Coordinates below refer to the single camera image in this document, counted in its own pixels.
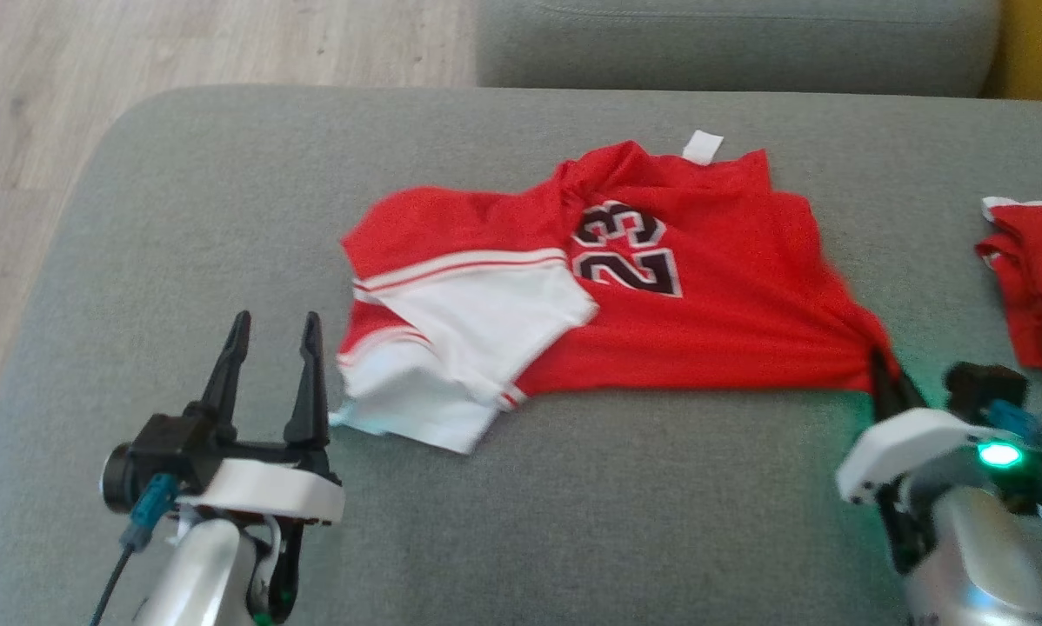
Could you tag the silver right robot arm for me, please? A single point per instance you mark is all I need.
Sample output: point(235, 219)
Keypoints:
point(982, 556)

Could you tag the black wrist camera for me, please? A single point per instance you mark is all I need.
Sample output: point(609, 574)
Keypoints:
point(978, 382)
point(169, 452)

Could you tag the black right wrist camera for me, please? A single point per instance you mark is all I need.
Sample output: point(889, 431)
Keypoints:
point(978, 382)

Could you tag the grey fabric sofa seat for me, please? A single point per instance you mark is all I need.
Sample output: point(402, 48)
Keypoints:
point(617, 522)

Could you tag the red basketball jersey white sleeves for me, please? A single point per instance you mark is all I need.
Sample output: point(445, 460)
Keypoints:
point(730, 330)

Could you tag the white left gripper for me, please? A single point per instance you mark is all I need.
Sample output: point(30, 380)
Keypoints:
point(269, 491)

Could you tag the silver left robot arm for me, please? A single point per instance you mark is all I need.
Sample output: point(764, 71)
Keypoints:
point(195, 574)

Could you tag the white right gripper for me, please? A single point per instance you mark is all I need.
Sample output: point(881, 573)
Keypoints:
point(895, 448)

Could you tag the grey sofa back cushion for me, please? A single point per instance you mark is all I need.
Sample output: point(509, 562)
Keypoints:
point(730, 43)

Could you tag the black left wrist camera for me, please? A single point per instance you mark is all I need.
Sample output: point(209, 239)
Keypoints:
point(169, 452)

